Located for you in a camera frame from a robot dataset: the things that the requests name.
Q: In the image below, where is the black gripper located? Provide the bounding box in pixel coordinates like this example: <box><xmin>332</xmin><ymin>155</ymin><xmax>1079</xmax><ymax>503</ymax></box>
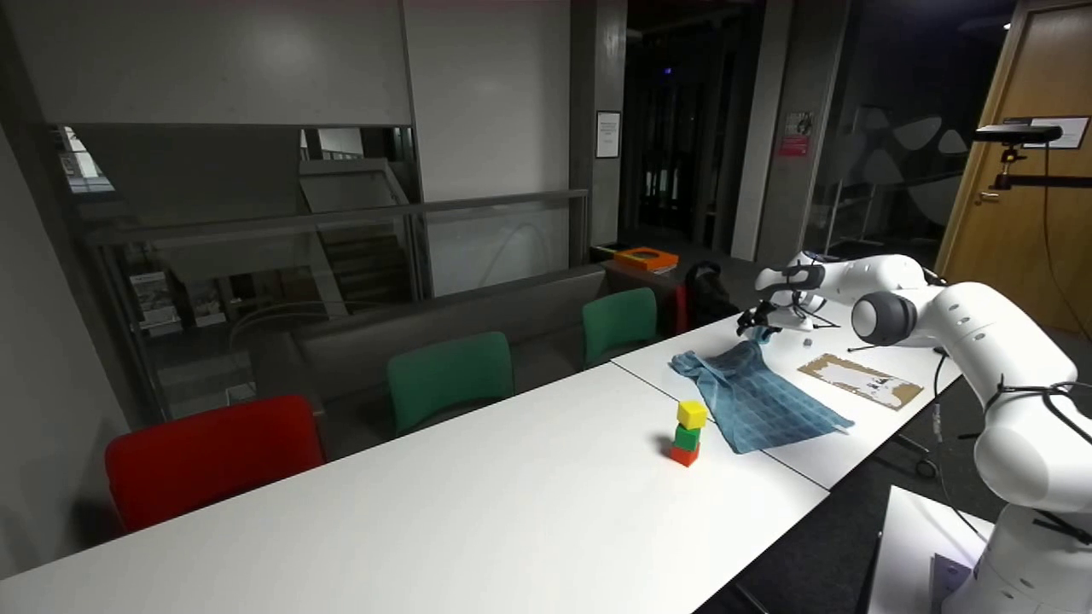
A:
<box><xmin>733</xmin><ymin>282</ymin><xmax>811</xmax><ymax>344</ymax></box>

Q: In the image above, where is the blue striped towel cloth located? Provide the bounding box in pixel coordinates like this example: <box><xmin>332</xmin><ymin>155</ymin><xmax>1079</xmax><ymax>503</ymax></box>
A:
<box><xmin>665</xmin><ymin>337</ymin><xmax>858</xmax><ymax>456</ymax></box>

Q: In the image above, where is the yellow block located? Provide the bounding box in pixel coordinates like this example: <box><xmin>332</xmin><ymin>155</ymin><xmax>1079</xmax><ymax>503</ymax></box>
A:
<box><xmin>673</xmin><ymin>394</ymin><xmax>712</xmax><ymax>432</ymax></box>

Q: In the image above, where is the orange box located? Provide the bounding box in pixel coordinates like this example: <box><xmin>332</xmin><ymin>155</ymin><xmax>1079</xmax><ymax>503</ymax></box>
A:
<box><xmin>607</xmin><ymin>241</ymin><xmax>684</xmax><ymax>279</ymax></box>

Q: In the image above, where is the green chair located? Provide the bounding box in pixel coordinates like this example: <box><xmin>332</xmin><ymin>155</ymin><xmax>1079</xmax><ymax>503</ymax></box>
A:
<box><xmin>582</xmin><ymin>287</ymin><xmax>662</xmax><ymax>368</ymax></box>
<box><xmin>385</xmin><ymin>328</ymin><xmax>520</xmax><ymax>436</ymax></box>

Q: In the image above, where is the wooden door with white label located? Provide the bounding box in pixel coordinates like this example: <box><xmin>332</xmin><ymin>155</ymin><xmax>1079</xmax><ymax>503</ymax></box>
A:
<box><xmin>936</xmin><ymin>0</ymin><xmax>1092</xmax><ymax>335</ymax></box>

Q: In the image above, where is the glass interior window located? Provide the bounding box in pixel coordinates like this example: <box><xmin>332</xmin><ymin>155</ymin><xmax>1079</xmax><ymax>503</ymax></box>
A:
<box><xmin>56</xmin><ymin>114</ymin><xmax>595</xmax><ymax>379</ymax></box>

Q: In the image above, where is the red chair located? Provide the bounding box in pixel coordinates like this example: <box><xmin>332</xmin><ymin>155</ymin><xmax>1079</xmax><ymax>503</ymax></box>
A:
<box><xmin>104</xmin><ymin>391</ymin><xmax>329</xmax><ymax>531</ymax></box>

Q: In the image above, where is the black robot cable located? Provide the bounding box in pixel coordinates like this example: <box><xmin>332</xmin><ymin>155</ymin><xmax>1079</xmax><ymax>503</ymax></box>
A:
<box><xmin>927</xmin><ymin>344</ymin><xmax>1092</xmax><ymax>541</ymax></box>

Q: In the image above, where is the red wall sign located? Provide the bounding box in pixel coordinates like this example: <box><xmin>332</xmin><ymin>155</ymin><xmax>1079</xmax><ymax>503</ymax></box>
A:
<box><xmin>777</xmin><ymin>113</ymin><xmax>816</xmax><ymax>164</ymax></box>

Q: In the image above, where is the white paper wall notice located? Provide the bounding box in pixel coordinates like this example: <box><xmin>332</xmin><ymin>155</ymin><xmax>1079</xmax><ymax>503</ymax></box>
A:
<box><xmin>595</xmin><ymin>110</ymin><xmax>625</xmax><ymax>164</ymax></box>

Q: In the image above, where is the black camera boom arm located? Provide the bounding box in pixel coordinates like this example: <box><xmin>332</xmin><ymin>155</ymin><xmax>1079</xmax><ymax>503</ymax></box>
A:
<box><xmin>988</xmin><ymin>143</ymin><xmax>1092</xmax><ymax>195</ymax></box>

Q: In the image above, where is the black camera on boom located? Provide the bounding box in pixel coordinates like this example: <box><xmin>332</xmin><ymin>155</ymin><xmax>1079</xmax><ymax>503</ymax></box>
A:
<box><xmin>972</xmin><ymin>120</ymin><xmax>1067</xmax><ymax>145</ymax></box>

